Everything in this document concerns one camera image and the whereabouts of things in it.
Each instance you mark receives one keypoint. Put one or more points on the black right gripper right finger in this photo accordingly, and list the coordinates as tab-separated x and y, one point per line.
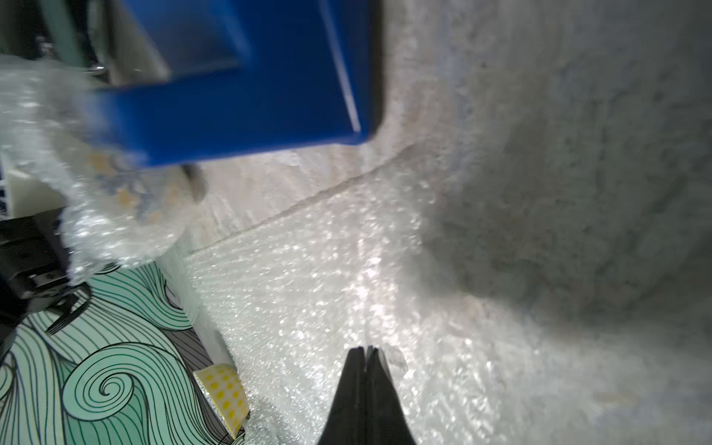
385	422

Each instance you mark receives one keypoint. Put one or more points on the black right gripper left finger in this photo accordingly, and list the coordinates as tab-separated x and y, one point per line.
345	424

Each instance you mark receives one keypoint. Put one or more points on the clear bubble wrap sheet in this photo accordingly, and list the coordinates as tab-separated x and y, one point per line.
113	211
518	299

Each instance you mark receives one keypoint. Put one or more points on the blue tape dispenser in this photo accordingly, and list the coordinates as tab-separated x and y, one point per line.
246	77

